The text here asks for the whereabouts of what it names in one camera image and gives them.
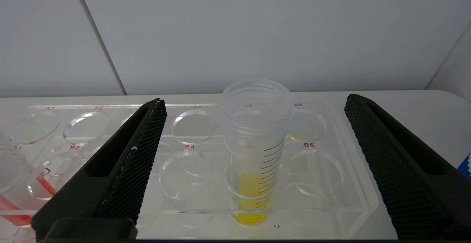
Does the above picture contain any blue white paper cup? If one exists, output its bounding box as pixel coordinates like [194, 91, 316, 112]
[457, 153, 471, 181]

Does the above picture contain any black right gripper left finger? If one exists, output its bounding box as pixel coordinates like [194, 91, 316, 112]
[31, 98, 168, 242]

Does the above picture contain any test tube with yellow pigment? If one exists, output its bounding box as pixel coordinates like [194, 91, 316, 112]
[221, 78, 293, 226]

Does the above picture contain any clear acrylic test tube rack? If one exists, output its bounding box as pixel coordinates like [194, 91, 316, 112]
[0, 101, 379, 242]

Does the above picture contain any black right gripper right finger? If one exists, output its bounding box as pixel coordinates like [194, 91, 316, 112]
[344, 93, 471, 241]

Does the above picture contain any test tube with red liquid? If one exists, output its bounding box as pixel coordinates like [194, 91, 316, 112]
[0, 131, 58, 229]

